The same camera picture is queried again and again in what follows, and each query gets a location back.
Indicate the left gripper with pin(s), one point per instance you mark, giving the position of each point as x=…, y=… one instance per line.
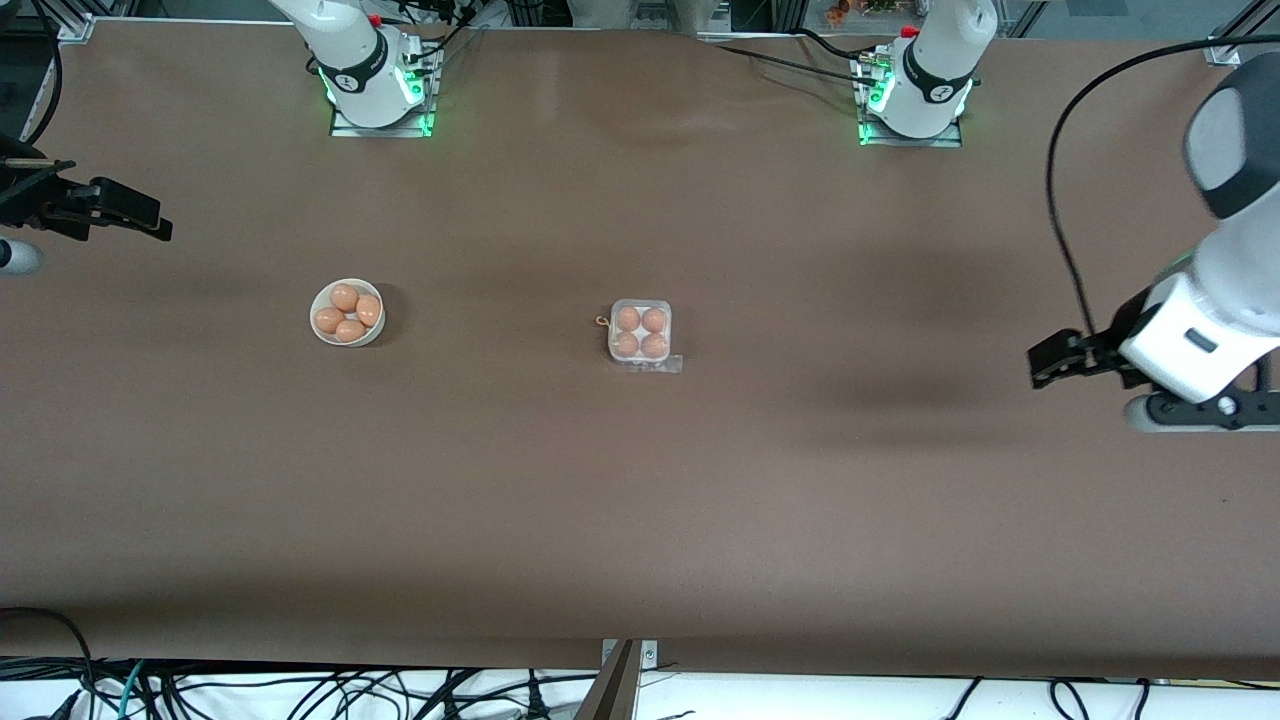
x=1108, y=347

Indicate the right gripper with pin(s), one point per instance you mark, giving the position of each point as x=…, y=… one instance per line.
x=30, y=200

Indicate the clear plastic egg box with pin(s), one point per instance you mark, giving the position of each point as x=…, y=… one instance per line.
x=640, y=332

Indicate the brown egg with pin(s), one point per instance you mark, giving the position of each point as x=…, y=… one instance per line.
x=627, y=318
x=654, y=346
x=344, y=297
x=626, y=345
x=350, y=331
x=368, y=310
x=654, y=319
x=328, y=320

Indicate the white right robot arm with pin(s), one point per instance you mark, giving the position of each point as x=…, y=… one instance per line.
x=360, y=70

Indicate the white round bowl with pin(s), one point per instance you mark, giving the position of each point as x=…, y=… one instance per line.
x=372, y=340

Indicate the brown table cover sheet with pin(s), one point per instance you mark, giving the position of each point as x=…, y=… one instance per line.
x=640, y=500

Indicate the dark metal bar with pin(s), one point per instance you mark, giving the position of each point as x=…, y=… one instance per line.
x=610, y=695

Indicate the aluminium frame profile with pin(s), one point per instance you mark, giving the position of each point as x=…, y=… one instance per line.
x=75, y=25
x=1225, y=48

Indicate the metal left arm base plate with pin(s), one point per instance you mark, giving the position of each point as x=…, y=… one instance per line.
x=950, y=140

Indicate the small metal bracket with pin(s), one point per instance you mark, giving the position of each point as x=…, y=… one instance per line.
x=648, y=655

